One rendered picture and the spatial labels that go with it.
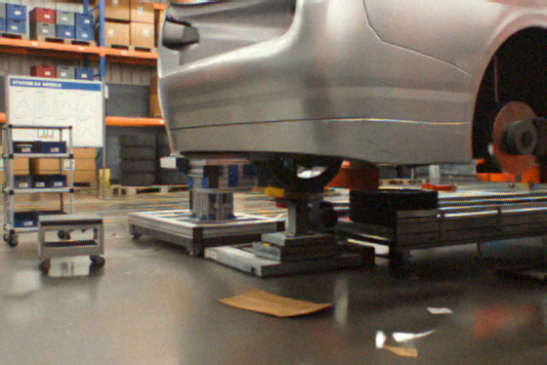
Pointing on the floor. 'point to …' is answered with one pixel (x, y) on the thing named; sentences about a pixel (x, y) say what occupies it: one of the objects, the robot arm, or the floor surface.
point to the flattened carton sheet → (272, 304)
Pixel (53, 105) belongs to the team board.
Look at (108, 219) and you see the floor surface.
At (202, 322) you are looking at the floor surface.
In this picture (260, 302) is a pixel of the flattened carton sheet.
